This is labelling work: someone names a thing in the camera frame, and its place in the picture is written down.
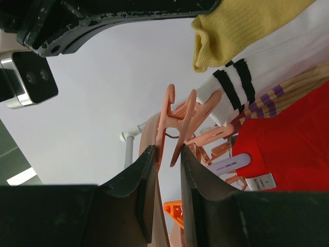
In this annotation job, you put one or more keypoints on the beige maroon striped sock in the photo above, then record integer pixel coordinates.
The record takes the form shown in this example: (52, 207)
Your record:
(285, 94)

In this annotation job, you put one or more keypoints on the pink round clip hanger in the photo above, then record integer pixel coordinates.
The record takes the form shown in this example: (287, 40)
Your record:
(159, 233)

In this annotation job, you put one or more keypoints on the orange clothes peg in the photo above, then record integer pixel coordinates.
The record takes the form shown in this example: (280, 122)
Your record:
(174, 209)

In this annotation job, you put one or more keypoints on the red sock white cuff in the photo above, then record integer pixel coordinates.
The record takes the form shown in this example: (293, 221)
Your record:
(290, 151)

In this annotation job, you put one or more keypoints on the metal drying rack frame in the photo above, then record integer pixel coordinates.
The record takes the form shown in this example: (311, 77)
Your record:
(128, 138)

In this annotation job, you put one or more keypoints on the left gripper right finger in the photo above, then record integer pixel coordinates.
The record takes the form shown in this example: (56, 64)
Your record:
(211, 213)

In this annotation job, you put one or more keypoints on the purple clothes peg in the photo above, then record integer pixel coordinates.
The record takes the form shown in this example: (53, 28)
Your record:
(230, 164)

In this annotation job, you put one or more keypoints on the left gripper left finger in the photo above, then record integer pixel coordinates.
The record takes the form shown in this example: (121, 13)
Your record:
(129, 201)

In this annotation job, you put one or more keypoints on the yellow sock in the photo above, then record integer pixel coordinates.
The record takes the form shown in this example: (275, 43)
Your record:
(234, 25)

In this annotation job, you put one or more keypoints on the pink clothes peg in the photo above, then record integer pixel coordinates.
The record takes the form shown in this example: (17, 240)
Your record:
(168, 119)
(202, 111)

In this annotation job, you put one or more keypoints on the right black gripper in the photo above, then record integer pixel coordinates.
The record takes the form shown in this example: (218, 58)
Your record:
(50, 28)

